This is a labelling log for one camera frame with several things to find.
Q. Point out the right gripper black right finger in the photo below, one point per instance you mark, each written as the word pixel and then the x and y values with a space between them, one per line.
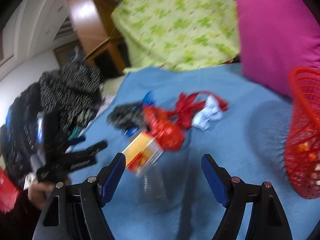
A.
pixel 267 220

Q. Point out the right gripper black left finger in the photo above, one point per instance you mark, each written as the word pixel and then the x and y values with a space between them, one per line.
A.
pixel 76 211

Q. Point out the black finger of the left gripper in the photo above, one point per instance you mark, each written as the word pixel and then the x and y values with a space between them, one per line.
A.
pixel 87 153
pixel 59 171

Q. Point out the clear ribbed plastic cup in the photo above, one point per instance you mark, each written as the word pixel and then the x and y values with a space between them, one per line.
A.
pixel 151 180

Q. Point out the blue face mask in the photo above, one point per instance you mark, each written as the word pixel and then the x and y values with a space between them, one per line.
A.
pixel 210 112

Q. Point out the left hand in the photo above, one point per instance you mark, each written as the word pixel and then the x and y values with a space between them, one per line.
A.
pixel 38 193

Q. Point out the red bag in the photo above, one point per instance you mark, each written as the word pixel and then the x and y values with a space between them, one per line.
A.
pixel 8 193

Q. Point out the black jacket pile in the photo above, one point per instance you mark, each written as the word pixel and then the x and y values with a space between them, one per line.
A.
pixel 18 134

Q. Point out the black white dotted garment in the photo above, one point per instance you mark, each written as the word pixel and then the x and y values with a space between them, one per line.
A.
pixel 68 91

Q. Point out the blue plastic wrapper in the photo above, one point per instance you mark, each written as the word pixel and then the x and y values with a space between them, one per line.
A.
pixel 148 99

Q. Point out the red mesh plastic basket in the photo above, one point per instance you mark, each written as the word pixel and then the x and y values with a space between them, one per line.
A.
pixel 302 144

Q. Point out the red foil wrapper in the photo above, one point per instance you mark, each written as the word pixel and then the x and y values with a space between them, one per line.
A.
pixel 168 135

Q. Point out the red ribbon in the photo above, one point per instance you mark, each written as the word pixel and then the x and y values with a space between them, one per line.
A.
pixel 186 107

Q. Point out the brown wooden cabinet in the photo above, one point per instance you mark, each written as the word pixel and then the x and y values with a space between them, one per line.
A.
pixel 96 31

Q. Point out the green clover pattern quilt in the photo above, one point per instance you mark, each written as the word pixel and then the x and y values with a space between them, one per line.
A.
pixel 178 35

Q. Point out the magenta pillow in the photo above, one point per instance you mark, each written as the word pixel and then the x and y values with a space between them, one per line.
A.
pixel 275 37

